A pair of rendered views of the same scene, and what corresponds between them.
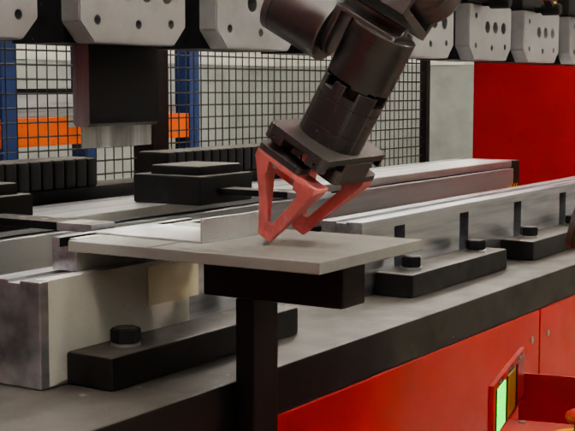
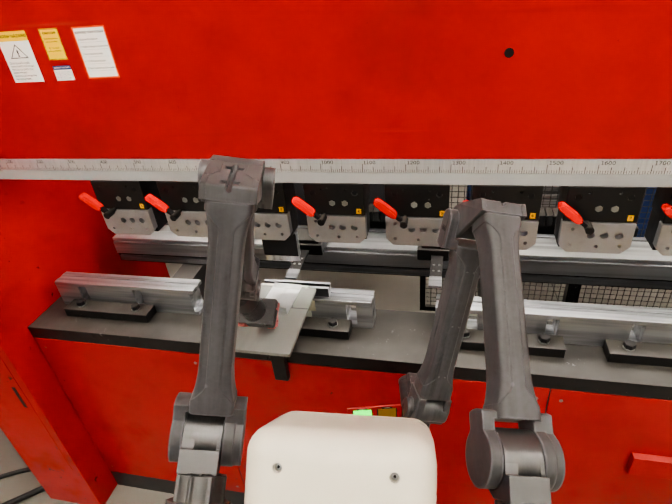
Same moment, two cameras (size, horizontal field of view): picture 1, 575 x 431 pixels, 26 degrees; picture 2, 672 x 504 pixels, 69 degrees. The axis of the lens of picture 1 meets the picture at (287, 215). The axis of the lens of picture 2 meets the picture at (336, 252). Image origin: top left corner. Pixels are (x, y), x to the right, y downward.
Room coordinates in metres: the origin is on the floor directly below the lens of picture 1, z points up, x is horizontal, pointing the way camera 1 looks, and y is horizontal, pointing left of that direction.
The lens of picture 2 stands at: (0.99, -0.99, 1.84)
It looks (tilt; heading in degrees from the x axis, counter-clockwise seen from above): 33 degrees down; 73
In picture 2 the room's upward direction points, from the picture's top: 6 degrees counter-clockwise
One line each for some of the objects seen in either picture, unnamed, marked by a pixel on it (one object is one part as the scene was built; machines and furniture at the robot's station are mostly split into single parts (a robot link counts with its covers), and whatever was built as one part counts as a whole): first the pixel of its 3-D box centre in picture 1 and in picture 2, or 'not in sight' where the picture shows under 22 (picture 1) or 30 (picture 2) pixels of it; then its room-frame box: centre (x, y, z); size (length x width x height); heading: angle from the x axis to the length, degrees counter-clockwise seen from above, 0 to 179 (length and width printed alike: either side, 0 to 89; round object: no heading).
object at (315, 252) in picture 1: (246, 245); (271, 317); (1.11, 0.04, 1.00); 0.26 x 0.18 x 0.01; 57
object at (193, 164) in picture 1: (239, 184); (437, 257); (1.62, 0.06, 1.01); 0.26 x 0.12 x 0.05; 57
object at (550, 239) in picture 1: (552, 239); (672, 355); (2.00, -0.43, 0.89); 0.30 x 0.05 x 0.03; 147
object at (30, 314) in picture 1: (155, 301); (309, 304); (1.23, 0.13, 0.92); 0.39 x 0.06 x 0.10; 147
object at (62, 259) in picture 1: (134, 242); (296, 287); (1.21, 0.15, 0.99); 0.20 x 0.03 x 0.03; 147
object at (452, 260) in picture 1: (445, 270); (503, 342); (1.67, -0.21, 0.89); 0.30 x 0.05 x 0.03; 147
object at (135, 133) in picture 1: (116, 96); (281, 246); (1.19, 0.16, 1.13); 0.10 x 0.02 x 0.10; 147
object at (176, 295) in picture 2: not in sight; (130, 292); (0.72, 0.46, 0.92); 0.50 x 0.06 x 0.10; 147
